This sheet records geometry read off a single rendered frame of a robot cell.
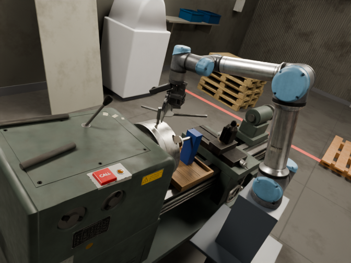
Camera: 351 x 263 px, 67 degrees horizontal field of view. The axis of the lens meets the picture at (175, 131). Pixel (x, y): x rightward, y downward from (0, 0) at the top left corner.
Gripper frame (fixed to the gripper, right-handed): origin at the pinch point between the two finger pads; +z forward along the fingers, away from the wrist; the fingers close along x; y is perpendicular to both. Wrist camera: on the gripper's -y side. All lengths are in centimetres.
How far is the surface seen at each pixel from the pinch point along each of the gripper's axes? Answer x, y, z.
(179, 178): 12.0, 12.1, 40.4
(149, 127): -7.4, -5.0, 4.2
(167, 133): -3.6, 3.6, 6.2
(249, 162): 54, 50, 38
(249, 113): 97, 42, 18
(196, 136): 25.6, 13.6, 17.4
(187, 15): 433, -120, -30
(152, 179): -34.6, 9.6, 11.9
